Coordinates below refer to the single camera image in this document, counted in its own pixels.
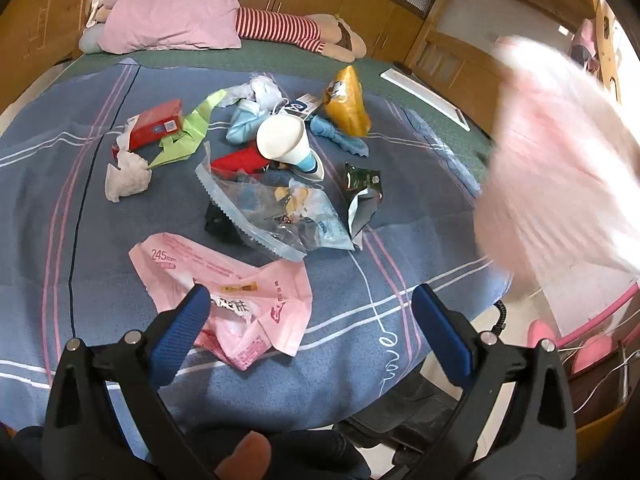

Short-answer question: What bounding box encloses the white blue toothpaste box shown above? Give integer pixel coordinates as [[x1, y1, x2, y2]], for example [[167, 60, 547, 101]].
[[280, 94, 323, 116]]

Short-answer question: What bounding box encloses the white tissue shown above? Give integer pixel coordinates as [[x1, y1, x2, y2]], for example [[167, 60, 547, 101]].
[[215, 76, 283, 111], [104, 152, 152, 203]]

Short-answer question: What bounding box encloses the red cardboard box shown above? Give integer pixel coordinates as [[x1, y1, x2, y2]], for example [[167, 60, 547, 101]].
[[127, 99, 183, 152]]

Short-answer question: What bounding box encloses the yellow snack bag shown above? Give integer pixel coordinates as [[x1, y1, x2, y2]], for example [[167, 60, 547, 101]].
[[322, 65, 372, 138]]

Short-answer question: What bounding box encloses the striped plush doll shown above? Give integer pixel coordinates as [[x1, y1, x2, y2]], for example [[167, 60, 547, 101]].
[[87, 2, 367, 63]]

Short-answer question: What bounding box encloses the blue checked blanket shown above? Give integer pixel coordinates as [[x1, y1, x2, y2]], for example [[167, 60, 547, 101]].
[[0, 57, 513, 441]]

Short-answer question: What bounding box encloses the pink pillow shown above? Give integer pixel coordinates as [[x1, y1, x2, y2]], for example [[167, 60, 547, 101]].
[[97, 0, 245, 55]]

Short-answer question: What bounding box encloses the green paper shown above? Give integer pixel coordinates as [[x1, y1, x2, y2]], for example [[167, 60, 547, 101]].
[[147, 89, 228, 170]]

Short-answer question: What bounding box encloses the green snack packet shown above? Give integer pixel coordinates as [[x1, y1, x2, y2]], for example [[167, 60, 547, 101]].
[[344, 162, 385, 251]]

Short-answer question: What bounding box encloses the person's left hand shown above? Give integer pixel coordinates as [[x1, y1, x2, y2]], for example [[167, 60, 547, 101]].
[[215, 432, 273, 480]]

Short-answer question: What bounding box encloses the white flat board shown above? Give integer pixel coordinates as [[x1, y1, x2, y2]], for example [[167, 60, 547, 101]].
[[380, 69, 471, 132]]

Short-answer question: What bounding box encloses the blue face mask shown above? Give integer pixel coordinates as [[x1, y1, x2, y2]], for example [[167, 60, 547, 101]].
[[226, 99, 266, 143]]

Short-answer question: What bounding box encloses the green bed mat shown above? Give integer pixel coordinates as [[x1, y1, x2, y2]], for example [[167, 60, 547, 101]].
[[50, 40, 493, 196]]

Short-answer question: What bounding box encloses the red black wrapper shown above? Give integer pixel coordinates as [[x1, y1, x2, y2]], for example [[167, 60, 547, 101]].
[[210, 145, 268, 175]]

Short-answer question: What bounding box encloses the white cable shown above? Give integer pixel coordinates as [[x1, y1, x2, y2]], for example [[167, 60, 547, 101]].
[[557, 340, 640, 411]]

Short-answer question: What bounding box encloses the pale blue cushion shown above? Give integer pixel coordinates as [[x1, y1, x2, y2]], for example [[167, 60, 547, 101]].
[[80, 25, 103, 53]]

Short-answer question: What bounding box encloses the wooden bunk bed frame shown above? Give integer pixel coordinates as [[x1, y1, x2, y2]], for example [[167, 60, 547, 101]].
[[0, 0, 640, 441]]

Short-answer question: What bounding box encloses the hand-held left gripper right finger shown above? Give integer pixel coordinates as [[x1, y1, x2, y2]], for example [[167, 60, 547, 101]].
[[400, 283, 586, 480]]

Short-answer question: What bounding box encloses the white paper cup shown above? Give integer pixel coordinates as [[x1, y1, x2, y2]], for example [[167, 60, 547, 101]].
[[256, 114, 326, 182]]

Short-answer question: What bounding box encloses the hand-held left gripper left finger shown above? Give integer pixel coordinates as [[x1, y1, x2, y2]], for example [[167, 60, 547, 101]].
[[42, 284, 216, 480]]

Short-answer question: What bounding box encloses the pink hanging cloth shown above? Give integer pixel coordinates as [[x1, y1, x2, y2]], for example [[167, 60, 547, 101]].
[[572, 17, 601, 68]]

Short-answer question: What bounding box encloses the pink plastic packet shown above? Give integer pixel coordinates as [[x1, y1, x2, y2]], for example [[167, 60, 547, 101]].
[[129, 232, 313, 372]]

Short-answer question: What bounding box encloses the clear plastic bag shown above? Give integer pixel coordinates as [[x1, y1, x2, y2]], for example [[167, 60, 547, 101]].
[[194, 155, 356, 263]]

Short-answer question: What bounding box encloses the blue sock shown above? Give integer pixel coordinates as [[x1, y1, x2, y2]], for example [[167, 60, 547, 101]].
[[309, 115, 370, 157]]

